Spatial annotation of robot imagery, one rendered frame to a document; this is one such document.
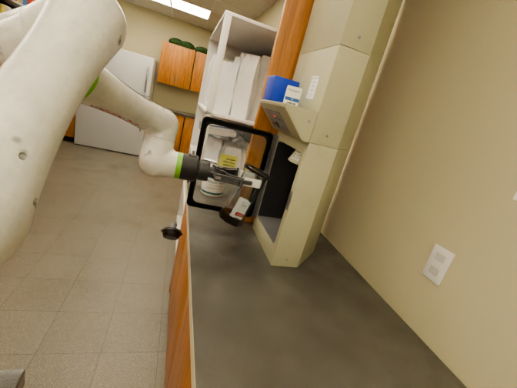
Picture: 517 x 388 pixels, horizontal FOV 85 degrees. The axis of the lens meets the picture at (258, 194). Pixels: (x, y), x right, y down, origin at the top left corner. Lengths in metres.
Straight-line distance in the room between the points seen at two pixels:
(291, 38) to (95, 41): 0.88
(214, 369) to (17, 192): 0.50
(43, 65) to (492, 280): 1.06
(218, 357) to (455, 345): 0.68
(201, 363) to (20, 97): 0.57
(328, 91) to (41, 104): 0.74
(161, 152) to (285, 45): 0.67
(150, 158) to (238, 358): 0.63
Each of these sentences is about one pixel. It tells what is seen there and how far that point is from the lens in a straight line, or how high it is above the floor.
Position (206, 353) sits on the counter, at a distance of 0.73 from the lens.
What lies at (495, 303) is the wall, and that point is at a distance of 0.99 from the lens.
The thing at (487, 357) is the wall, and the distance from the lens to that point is 1.02.
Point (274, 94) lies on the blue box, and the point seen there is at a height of 1.54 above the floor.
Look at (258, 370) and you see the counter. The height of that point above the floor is 0.94.
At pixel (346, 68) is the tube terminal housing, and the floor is 1.65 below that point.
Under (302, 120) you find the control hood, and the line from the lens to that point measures 0.92.
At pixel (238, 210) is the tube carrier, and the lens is 1.05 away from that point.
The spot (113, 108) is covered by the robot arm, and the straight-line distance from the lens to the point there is 0.87.
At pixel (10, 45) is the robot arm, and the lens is 0.73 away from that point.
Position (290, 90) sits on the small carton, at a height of 1.55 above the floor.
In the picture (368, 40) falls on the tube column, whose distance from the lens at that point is 1.02.
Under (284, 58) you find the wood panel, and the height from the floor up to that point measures 1.69.
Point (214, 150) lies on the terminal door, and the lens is 1.21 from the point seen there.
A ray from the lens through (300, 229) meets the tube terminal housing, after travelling 1.04.
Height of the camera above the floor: 1.48
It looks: 17 degrees down
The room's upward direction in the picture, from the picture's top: 15 degrees clockwise
